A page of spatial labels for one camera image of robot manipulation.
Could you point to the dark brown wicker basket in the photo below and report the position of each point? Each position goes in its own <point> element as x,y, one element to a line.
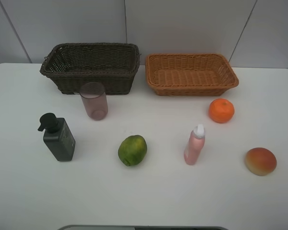
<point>71,65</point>

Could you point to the red yellow mango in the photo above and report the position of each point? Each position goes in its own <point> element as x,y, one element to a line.
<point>260,161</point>

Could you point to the translucent pink plastic cup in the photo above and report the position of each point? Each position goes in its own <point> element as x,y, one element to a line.
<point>94,98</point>

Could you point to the orange tangerine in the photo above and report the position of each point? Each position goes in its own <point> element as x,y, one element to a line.
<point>221,110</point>

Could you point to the green lime fruit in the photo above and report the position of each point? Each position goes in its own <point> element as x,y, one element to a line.
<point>132,150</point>

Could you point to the orange wicker basket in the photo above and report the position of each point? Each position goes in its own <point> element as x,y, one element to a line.
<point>189,74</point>

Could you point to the pink spray bottle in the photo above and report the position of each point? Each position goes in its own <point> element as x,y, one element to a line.
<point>195,145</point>

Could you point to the black pump dispenser bottle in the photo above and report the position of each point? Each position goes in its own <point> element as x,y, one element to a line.
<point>57,137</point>

